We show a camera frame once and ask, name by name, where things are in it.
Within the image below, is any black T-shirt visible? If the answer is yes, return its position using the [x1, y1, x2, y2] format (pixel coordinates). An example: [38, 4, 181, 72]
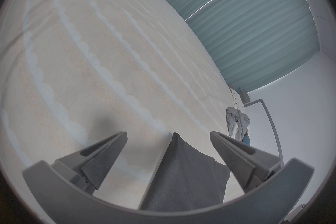
[139, 132, 231, 211]

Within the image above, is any bed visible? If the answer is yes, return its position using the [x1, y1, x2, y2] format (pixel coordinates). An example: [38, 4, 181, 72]
[0, 0, 284, 211]

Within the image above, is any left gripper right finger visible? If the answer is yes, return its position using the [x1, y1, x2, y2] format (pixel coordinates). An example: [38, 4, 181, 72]
[209, 131, 283, 190]

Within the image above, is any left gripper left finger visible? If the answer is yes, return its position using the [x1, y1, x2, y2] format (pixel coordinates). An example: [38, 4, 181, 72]
[52, 131, 128, 194]

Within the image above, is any white printed pillow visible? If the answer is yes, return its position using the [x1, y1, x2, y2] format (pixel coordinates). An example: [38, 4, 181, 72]
[229, 88, 247, 111]

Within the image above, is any grey bedside table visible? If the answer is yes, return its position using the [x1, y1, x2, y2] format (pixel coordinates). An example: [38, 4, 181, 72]
[228, 84, 250, 103]

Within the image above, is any pile of clothes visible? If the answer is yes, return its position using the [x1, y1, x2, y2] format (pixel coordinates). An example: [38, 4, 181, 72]
[226, 106, 251, 146]

